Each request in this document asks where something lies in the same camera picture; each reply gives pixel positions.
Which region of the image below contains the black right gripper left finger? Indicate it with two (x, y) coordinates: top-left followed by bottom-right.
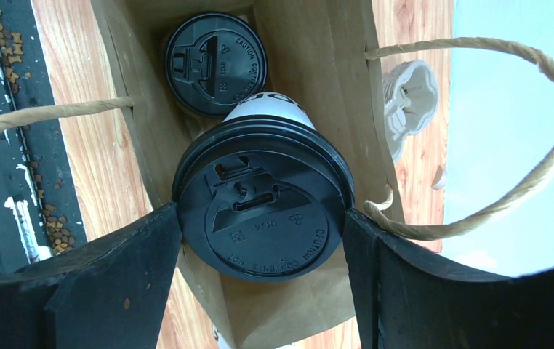
(0, 202), (182, 348)

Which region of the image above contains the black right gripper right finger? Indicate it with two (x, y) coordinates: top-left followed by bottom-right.
(343, 209), (554, 348)

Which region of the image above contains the black coffee cup lid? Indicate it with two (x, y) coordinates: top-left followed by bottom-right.
(172, 116), (355, 282)

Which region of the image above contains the cardboard cup carrier stack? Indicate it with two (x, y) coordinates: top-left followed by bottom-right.
(382, 60), (439, 163)

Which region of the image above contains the white paper coffee cup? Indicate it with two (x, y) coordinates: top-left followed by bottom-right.
(223, 92), (316, 130)

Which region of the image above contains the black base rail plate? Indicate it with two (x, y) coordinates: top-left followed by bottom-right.
(0, 1), (87, 274)

